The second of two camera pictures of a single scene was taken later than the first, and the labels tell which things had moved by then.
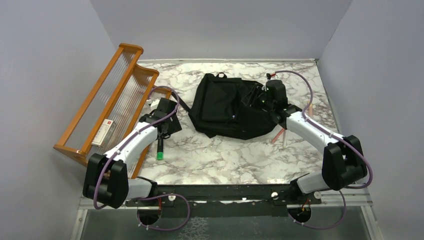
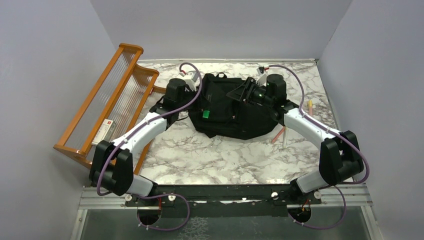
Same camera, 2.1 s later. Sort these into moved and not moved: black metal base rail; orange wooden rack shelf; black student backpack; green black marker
Moved: green black marker
Not moved: black student backpack; black metal base rail; orange wooden rack shelf
